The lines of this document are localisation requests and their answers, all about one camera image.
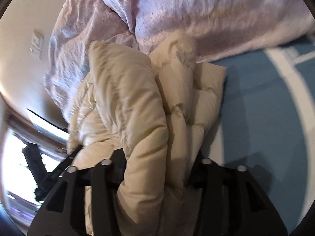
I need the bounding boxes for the lilac floral pillow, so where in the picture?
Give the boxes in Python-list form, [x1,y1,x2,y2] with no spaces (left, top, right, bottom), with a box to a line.
[103,0,314,61]
[44,0,150,123]

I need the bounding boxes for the wall mounted flat television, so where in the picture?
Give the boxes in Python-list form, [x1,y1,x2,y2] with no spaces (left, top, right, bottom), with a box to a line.
[27,109,69,143]

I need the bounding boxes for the right lilac floral pillow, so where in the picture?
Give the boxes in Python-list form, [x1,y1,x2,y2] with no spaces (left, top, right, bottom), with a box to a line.
[103,0,314,61]

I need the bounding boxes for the left lilac floral pillow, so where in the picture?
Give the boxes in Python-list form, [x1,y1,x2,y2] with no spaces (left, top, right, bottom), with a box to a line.
[44,0,150,123]

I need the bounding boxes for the beige quilted down jacket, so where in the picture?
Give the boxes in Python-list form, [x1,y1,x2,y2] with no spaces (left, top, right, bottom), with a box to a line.
[68,32,226,235]

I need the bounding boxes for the blue white striped bedsheet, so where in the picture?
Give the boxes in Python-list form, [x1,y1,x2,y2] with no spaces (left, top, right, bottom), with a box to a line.
[201,35,314,233]

